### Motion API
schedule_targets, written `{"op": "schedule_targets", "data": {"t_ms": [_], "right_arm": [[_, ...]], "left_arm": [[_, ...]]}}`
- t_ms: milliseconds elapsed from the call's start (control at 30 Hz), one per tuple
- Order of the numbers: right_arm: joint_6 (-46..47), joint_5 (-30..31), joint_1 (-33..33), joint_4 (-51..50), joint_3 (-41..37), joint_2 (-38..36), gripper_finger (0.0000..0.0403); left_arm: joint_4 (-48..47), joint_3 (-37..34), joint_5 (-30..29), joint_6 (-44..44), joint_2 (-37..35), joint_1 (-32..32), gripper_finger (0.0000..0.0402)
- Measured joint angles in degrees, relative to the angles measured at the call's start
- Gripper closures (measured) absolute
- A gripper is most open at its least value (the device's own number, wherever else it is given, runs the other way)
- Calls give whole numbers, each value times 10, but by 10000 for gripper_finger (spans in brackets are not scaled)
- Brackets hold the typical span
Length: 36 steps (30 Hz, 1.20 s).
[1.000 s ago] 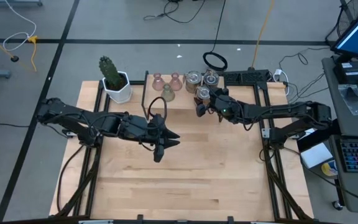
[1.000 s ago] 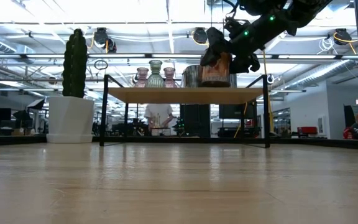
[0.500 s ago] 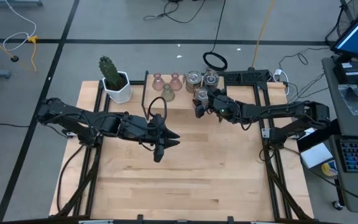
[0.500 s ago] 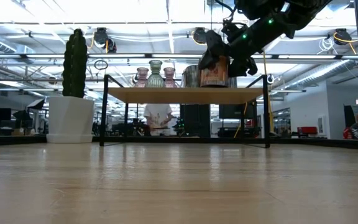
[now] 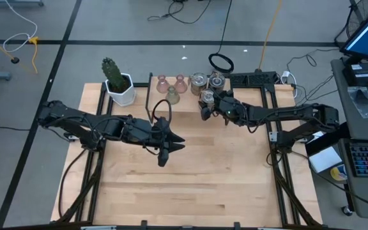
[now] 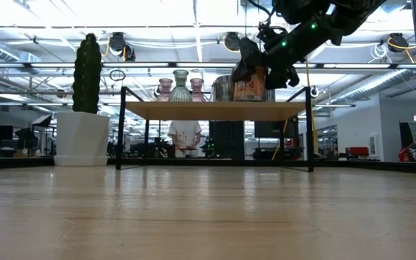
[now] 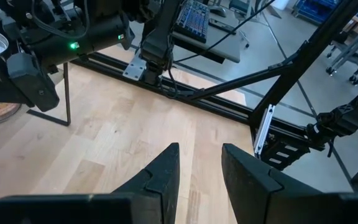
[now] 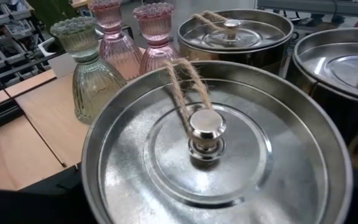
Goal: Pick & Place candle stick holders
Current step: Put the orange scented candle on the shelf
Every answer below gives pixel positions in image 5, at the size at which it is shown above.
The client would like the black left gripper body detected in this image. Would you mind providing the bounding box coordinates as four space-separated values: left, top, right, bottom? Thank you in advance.
141 116 172 167

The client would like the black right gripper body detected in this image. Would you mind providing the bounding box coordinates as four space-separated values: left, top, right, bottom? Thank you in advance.
214 95 247 127

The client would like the orange-labelled scented candle tin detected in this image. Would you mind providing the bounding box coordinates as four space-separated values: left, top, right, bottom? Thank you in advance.
208 72 226 92

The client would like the plain silver candle tin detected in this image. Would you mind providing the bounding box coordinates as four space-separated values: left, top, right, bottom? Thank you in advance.
200 88 216 108
188 72 209 96

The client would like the pink ribbed glass candlestick holder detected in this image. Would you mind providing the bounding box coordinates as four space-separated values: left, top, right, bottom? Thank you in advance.
173 74 188 94
156 74 171 94

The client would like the white plant pot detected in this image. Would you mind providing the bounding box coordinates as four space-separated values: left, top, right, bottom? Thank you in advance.
105 72 137 107

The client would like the white box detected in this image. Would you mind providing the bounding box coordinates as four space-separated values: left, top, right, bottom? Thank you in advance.
308 146 343 173

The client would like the round yellow blue item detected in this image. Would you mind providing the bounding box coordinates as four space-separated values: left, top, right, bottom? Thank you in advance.
330 164 348 182

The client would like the clear plastic bag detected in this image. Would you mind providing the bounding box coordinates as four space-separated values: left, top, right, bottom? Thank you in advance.
346 86 368 119

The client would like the small black computer box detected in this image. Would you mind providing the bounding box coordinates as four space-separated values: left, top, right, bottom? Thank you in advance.
342 62 368 87

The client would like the black floor fan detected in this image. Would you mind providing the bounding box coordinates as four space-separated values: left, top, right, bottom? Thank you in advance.
334 0 368 45

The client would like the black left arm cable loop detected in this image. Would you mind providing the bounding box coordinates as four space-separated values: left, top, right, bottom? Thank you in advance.
151 98 173 124

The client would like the long black cable with coil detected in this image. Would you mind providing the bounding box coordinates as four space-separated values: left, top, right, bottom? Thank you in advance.
208 0 235 73

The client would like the black aluminium table frame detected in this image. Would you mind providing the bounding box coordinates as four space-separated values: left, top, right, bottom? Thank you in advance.
54 70 325 230

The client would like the long yellow cable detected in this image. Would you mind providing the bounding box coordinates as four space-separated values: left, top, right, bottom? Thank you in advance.
258 0 283 72

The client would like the thin black floor cable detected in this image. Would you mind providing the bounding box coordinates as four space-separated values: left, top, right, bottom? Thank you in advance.
147 0 212 25

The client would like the yellow floor cable with puck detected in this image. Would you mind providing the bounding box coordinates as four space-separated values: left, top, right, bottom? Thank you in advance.
0 28 40 75

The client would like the white floor cable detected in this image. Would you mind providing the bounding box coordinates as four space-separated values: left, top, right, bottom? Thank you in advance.
3 0 38 54

